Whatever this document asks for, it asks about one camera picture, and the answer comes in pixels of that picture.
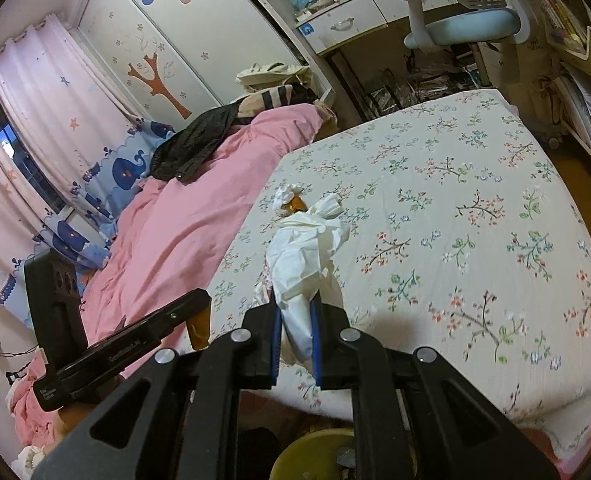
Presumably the pink blanket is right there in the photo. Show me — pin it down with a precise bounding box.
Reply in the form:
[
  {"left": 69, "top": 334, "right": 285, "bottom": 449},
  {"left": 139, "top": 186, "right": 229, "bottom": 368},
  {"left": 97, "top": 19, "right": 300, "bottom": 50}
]
[{"left": 78, "top": 103, "right": 326, "bottom": 356}]

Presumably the bookshelf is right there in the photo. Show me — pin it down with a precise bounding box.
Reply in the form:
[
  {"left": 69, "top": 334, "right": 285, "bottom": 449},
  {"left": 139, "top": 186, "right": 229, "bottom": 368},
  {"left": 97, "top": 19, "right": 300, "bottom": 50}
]
[{"left": 525, "top": 0, "right": 591, "bottom": 196}]

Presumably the bed with floral sheet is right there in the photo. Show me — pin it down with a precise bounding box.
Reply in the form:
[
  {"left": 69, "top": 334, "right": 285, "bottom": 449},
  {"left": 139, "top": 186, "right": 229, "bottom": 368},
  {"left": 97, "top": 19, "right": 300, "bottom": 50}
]
[{"left": 202, "top": 88, "right": 591, "bottom": 456}]

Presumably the light blue office chair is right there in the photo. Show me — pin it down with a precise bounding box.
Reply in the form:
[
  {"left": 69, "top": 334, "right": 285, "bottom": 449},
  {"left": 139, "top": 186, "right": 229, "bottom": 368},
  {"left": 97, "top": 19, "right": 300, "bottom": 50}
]
[{"left": 364, "top": 0, "right": 533, "bottom": 86}]

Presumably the pink whale print curtain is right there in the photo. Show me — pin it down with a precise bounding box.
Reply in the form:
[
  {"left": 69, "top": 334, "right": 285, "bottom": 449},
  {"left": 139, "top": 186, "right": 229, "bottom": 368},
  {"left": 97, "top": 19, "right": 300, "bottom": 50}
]
[
  {"left": 0, "top": 75, "right": 113, "bottom": 331},
  {"left": 0, "top": 12, "right": 181, "bottom": 221}
]

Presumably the beige bag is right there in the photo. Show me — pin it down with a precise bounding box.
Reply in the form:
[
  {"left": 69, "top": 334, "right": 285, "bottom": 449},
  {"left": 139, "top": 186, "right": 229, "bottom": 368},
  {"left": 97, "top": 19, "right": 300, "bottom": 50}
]
[{"left": 235, "top": 62, "right": 311, "bottom": 92}]

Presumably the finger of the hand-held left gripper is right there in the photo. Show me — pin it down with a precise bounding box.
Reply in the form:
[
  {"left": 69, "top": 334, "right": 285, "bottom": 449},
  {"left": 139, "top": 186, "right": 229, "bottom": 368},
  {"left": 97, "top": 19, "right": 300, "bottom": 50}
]
[{"left": 148, "top": 288, "right": 212, "bottom": 335}]

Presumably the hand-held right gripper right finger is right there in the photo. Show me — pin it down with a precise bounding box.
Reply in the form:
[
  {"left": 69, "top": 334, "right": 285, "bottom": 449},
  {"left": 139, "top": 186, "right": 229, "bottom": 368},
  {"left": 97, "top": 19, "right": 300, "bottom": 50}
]
[{"left": 309, "top": 297, "right": 561, "bottom": 480}]

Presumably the white wardrobe with tree decal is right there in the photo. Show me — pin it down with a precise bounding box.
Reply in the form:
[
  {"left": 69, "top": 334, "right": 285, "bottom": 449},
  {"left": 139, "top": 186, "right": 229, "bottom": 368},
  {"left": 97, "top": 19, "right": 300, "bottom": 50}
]
[{"left": 78, "top": 0, "right": 326, "bottom": 131}]

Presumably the striped cloth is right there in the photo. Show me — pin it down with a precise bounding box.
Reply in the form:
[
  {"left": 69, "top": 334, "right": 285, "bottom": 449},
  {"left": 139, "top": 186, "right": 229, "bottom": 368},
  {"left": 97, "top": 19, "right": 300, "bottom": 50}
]
[{"left": 238, "top": 84, "right": 316, "bottom": 121}]

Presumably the yellow bin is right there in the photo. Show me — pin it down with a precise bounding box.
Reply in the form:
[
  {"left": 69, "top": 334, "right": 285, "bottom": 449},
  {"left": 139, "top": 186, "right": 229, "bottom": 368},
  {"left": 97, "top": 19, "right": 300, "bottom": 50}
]
[{"left": 269, "top": 427, "right": 356, "bottom": 480}]

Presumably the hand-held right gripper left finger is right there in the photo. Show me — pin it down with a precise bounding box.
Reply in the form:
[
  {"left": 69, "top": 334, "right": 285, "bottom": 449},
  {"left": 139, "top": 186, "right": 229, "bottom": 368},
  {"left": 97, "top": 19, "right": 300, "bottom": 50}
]
[{"left": 30, "top": 294, "right": 282, "bottom": 480}]

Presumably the pink cloth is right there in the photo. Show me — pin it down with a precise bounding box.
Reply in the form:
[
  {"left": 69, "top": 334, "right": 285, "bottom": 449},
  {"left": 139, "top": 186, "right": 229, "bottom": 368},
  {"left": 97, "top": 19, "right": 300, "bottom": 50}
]
[{"left": 5, "top": 355, "right": 53, "bottom": 448}]

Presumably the person's left hand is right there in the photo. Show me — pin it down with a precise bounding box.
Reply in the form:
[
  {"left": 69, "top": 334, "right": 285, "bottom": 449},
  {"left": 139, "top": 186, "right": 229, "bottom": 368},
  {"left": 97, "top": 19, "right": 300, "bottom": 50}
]
[{"left": 55, "top": 401, "right": 98, "bottom": 436}]

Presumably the window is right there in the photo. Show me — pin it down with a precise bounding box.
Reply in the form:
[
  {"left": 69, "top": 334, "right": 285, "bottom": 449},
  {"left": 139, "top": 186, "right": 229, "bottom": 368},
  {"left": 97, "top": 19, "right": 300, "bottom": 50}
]
[{"left": 0, "top": 125, "right": 68, "bottom": 216}]

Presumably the white desk with drawers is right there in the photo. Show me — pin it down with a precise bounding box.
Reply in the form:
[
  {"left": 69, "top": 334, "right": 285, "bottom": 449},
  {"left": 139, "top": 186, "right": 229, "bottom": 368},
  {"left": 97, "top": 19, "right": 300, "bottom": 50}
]
[{"left": 245, "top": 0, "right": 481, "bottom": 111}]

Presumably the black jacket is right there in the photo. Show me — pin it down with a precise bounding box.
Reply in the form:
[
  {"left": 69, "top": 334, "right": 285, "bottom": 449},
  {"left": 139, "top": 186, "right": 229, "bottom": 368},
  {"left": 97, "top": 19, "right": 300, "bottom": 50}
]
[{"left": 149, "top": 105, "right": 241, "bottom": 183}]

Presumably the white bag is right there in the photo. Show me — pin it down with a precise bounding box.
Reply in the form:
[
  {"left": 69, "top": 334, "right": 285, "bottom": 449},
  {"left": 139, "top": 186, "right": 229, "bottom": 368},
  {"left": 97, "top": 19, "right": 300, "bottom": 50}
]
[{"left": 264, "top": 192, "right": 352, "bottom": 363}]

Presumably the white tissue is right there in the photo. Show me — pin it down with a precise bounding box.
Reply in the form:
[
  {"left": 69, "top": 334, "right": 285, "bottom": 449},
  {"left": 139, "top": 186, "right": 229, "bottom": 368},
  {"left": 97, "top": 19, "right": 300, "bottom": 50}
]
[{"left": 274, "top": 183, "right": 303, "bottom": 217}]

